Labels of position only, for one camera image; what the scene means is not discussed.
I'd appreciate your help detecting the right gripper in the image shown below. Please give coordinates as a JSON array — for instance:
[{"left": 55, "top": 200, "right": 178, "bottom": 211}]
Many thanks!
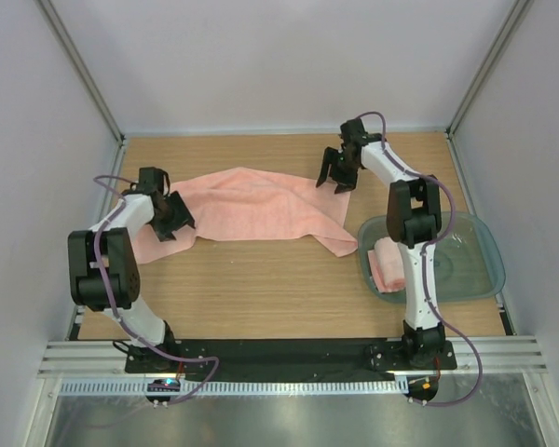
[{"left": 318, "top": 147, "right": 359, "bottom": 195}]

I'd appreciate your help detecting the plain pink towel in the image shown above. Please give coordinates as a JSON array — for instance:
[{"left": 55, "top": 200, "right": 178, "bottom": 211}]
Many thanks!
[{"left": 132, "top": 168, "right": 358, "bottom": 264}]

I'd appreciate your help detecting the pink bunny towel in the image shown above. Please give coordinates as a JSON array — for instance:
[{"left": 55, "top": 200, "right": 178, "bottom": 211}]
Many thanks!
[{"left": 367, "top": 237, "right": 405, "bottom": 293}]

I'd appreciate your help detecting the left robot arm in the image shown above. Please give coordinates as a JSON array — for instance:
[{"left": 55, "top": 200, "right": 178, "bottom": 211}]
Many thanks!
[{"left": 67, "top": 167, "right": 196, "bottom": 373}]

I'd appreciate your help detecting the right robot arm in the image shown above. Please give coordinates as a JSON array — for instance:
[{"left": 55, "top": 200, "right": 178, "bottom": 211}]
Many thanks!
[{"left": 316, "top": 116, "right": 445, "bottom": 369}]

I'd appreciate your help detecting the clear blue plastic tray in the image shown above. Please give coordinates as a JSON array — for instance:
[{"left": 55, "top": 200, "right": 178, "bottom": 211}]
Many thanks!
[{"left": 358, "top": 211, "right": 506, "bottom": 305}]

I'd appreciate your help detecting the white slotted cable duct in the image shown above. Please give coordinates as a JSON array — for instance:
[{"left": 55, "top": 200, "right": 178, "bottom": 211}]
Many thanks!
[{"left": 59, "top": 377, "right": 408, "bottom": 398}]

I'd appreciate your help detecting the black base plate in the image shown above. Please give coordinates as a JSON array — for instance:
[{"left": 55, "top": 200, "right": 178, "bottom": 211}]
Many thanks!
[{"left": 125, "top": 338, "right": 457, "bottom": 381}]

